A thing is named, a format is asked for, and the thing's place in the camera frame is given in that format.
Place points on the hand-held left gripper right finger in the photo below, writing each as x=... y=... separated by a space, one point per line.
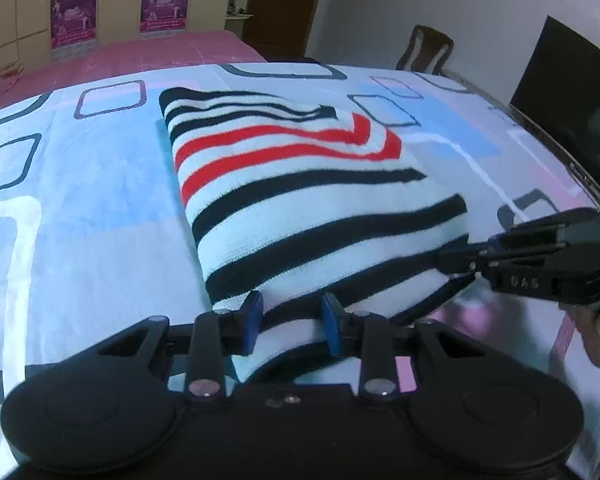
x=331 y=327

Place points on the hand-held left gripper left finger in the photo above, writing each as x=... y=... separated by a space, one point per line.
x=252 y=322

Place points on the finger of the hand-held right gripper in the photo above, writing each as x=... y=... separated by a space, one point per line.
x=500 y=257
x=545 y=227

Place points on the striped knit sweater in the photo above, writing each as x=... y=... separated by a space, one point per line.
x=290 y=180

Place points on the person's right hand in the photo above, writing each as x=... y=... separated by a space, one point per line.
x=597 y=332

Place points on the black flat screen television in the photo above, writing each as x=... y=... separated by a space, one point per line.
x=560 y=95

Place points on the patterned bed sheet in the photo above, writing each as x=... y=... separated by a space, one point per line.
x=80 y=240

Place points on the dark wooden chair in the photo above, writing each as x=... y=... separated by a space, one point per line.
x=425 y=50

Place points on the pink bed cover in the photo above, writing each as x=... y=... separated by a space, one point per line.
x=130 y=52

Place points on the dark wooden door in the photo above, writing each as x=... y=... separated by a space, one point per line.
x=285 y=5

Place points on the purple wall poster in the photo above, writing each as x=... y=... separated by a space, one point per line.
x=74 y=17
x=164 y=5

